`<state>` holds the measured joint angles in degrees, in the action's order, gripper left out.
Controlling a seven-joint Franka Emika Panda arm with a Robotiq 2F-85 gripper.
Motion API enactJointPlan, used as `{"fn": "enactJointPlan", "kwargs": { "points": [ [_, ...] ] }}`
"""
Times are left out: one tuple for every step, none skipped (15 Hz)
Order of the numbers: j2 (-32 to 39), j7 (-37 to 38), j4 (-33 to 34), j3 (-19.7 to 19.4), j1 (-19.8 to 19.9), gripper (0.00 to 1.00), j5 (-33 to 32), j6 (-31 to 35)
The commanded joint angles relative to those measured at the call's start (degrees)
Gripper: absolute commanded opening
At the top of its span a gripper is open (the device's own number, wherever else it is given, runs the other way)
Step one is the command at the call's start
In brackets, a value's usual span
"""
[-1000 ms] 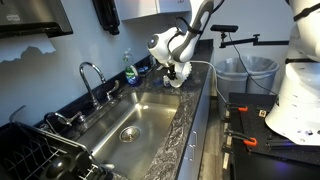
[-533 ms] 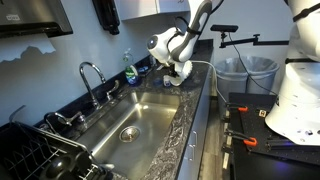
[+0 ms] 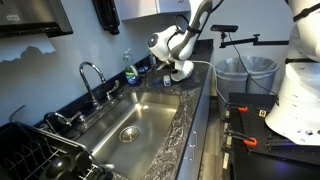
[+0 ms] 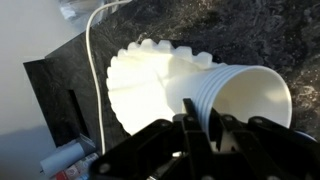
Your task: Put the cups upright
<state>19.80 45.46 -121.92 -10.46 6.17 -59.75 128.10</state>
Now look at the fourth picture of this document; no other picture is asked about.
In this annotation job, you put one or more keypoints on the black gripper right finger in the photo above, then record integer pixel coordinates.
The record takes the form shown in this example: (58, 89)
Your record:
(266, 153)

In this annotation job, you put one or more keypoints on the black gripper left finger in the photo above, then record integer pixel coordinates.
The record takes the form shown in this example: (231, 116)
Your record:
(173, 150)

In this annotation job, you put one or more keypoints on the white paper cup stack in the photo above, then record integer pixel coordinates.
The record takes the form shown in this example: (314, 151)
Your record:
(253, 93)

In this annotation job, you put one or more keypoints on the red label bottle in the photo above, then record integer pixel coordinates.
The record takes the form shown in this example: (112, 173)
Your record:
(78, 168)

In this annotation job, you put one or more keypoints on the white paper roll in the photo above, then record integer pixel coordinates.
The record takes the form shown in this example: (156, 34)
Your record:
(63, 160)

